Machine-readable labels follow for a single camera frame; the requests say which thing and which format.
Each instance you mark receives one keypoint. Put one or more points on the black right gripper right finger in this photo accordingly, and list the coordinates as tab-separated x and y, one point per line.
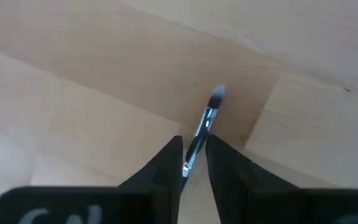
244	193

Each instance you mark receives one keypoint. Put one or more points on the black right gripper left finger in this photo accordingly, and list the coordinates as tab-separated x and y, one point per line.
135	202

